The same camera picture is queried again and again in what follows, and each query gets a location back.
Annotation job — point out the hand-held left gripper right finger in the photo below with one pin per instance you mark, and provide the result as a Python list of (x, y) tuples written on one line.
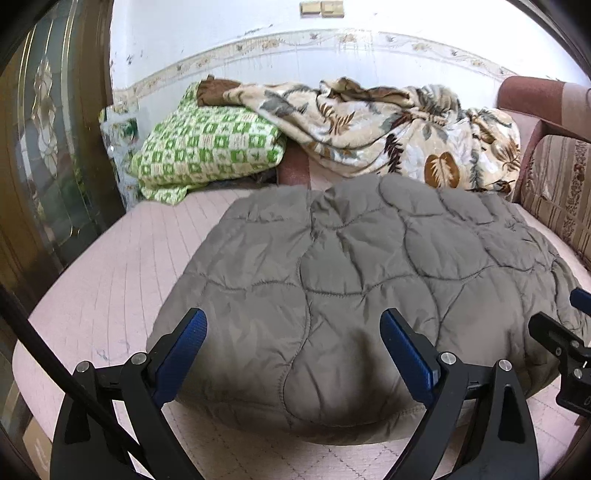
[(408, 355)]

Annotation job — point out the grey quilted hooded jacket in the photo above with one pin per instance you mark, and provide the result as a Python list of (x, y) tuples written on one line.
[(346, 277)]

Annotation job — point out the green white checked pillow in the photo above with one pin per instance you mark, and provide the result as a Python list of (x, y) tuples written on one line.
[(207, 143)]

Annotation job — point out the clear plastic bag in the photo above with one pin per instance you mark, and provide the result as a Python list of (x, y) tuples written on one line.
[(115, 138)]

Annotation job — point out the brown bolster pillow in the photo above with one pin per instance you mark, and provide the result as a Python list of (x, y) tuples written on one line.
[(295, 170)]

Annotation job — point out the pink sofa armrest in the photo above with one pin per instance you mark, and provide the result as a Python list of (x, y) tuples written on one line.
[(531, 97)]

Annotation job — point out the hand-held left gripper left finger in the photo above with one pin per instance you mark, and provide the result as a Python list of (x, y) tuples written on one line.
[(182, 350)]

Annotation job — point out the wooden door with glass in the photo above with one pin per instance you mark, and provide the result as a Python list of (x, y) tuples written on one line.
[(60, 161)]

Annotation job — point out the striped sofa cushion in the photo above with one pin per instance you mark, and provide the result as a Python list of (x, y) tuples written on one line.
[(558, 194)]

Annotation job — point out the leaf print blanket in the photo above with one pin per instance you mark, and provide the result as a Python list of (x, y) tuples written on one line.
[(369, 124)]

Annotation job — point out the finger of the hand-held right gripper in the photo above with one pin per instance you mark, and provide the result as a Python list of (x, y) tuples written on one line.
[(551, 330), (582, 300)]

